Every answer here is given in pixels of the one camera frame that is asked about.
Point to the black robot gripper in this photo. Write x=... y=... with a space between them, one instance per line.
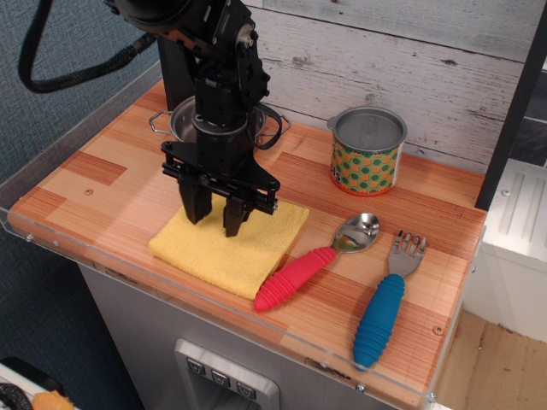
x=221 y=164

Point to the yellow rag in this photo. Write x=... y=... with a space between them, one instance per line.
x=237 y=264

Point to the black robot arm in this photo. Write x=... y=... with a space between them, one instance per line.
x=219 y=39

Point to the small steel pot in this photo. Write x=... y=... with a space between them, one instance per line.
x=184 y=123

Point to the grey toy fridge cabinet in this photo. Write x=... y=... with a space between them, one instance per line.
x=145 y=325

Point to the patterned tin can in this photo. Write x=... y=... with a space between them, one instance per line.
x=367 y=146

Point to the silver dispenser button panel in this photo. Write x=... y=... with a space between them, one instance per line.
x=214 y=382

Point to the clear acrylic table guard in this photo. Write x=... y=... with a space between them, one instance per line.
x=98 y=196

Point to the orange object at corner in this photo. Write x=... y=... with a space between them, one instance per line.
x=51 y=400

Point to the white toy appliance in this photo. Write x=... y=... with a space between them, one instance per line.
x=507 y=285

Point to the black left frame post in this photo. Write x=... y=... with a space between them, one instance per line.
x=176 y=74

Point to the black frame post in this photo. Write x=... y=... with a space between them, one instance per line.
x=517 y=108
x=176 y=74

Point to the red handled spoon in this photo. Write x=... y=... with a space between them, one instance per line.
x=353 y=236

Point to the blue handled fork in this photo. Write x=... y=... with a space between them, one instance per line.
x=376 y=325

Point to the black right frame post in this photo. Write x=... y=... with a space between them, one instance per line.
x=517 y=108

